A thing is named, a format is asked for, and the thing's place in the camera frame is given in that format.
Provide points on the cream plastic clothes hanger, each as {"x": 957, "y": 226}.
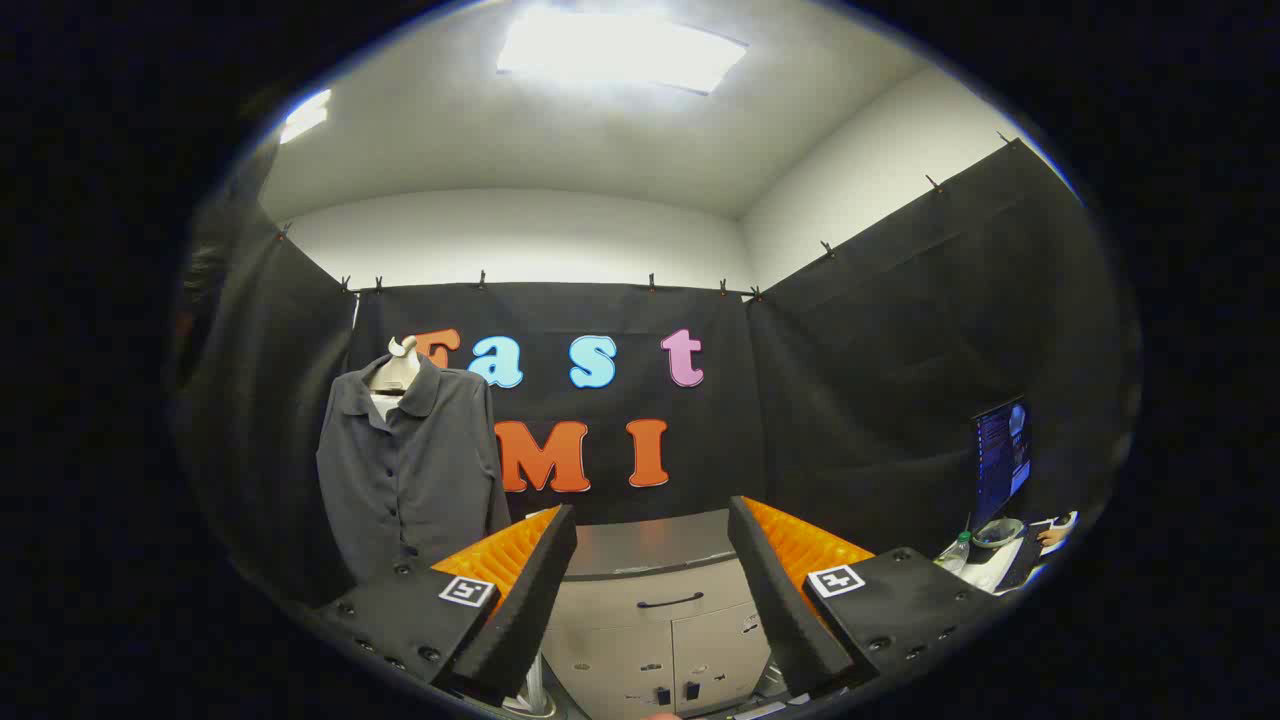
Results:
{"x": 398, "y": 372}

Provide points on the grey bowl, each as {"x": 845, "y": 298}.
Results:
{"x": 998, "y": 533}

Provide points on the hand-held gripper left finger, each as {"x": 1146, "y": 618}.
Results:
{"x": 530, "y": 610}

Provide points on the grey cabinet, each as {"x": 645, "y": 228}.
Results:
{"x": 640, "y": 640}

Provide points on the row of black clips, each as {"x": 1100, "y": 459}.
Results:
{"x": 482, "y": 279}

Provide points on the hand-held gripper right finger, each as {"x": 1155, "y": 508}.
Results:
{"x": 785, "y": 610}

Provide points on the black keyboard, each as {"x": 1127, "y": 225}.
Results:
{"x": 1022, "y": 560}

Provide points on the computer monitor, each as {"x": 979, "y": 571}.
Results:
{"x": 1000, "y": 460}

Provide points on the dark grey button shirt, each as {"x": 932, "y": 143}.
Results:
{"x": 430, "y": 470}

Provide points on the small ceiling light panel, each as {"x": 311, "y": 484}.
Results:
{"x": 305, "y": 116}

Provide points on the clear plastic bottle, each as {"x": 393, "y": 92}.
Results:
{"x": 957, "y": 555}

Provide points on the large ceiling light panel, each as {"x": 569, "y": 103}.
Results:
{"x": 620, "y": 50}

